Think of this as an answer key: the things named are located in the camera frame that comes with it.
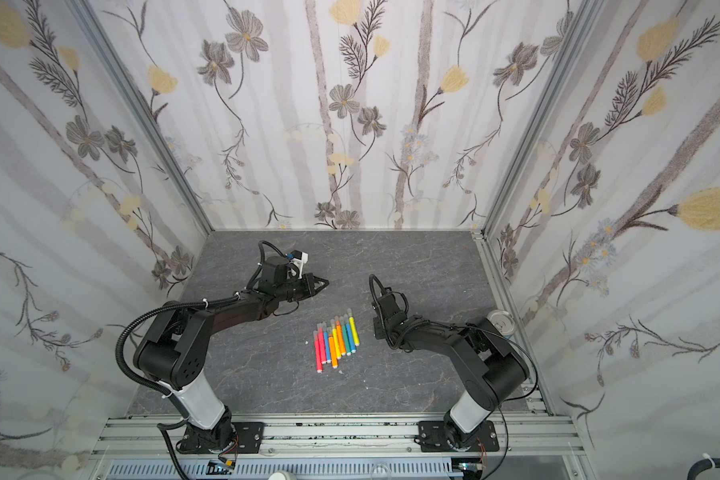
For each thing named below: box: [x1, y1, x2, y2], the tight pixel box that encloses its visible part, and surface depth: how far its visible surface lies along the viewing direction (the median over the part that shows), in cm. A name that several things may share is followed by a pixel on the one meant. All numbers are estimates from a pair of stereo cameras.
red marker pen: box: [317, 323, 327, 365], surface depth 90 cm
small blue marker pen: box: [324, 327, 331, 364], surface depth 91 cm
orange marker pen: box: [336, 321, 346, 356], surface depth 92 cm
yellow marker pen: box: [347, 308, 360, 347], surface depth 95 cm
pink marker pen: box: [313, 330, 323, 374], surface depth 90 cm
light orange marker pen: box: [328, 330, 338, 369], surface depth 90 cm
